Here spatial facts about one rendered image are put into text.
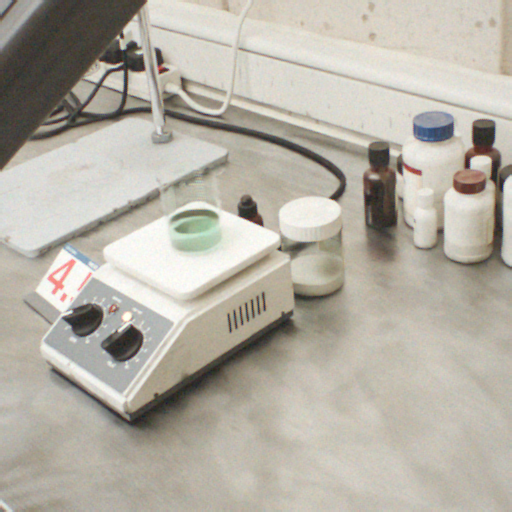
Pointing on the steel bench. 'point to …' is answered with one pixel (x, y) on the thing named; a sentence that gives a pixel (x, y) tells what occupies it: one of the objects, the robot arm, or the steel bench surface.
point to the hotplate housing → (190, 330)
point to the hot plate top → (127, 253)
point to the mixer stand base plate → (86, 183)
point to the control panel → (154, 332)
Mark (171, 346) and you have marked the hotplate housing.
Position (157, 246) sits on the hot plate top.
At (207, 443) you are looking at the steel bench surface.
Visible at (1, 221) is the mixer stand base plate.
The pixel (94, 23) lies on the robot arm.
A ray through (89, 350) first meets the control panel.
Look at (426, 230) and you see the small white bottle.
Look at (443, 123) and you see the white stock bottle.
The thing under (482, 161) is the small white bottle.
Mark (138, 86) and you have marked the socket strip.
